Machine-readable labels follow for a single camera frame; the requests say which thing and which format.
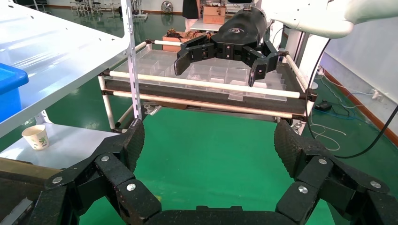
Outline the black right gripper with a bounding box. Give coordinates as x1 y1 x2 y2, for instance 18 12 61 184
174 7 280 88

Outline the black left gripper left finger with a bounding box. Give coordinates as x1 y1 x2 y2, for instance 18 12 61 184
28 118 162 225

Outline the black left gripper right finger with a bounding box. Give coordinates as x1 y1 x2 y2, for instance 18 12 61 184
273 119 398 225

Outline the clear plastic compartment box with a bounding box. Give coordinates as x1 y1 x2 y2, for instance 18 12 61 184
116 49 288 102

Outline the black tray with wooden rim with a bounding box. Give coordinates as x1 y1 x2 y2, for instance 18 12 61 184
0 157 63 225

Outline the brown shipping carton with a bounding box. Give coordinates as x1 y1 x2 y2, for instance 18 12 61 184
203 5 227 16
202 15 226 26

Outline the white background table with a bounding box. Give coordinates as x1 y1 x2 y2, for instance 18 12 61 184
190 19 223 33

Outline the white low shelf board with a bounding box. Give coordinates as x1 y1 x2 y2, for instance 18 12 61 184
0 122 120 171

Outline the silver binder clip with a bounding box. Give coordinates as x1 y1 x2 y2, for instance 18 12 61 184
291 120 305 135
142 104 162 116

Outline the standing person black top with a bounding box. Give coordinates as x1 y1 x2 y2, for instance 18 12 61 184
181 0 201 32

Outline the black power adapter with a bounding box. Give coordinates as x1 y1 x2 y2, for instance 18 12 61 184
314 100 333 112

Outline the round metal fan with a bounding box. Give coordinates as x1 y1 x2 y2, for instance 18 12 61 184
160 0 174 14

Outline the white robot torso column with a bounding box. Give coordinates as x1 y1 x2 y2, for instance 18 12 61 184
270 22 329 91

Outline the green tablecloth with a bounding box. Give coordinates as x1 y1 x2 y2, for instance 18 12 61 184
79 107 337 225

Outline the blue plastic bin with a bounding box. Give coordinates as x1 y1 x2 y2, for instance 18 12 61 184
0 62 30 124

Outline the white metal shelf board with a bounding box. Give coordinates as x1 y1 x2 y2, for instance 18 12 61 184
0 0 130 138

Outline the white floor cable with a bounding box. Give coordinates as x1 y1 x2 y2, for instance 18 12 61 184
307 122 348 152

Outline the brown box of cables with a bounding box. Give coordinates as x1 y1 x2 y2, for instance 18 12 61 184
161 28 203 53

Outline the pipe frame cart black deck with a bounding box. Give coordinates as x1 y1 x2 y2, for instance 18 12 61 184
99 38 318 133

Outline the blue floor cable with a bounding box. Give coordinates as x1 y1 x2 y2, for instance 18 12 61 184
312 105 357 121

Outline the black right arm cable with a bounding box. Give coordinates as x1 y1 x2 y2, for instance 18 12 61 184
304 38 398 159

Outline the perforated grey shelf post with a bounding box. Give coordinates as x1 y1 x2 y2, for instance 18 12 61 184
120 0 143 121

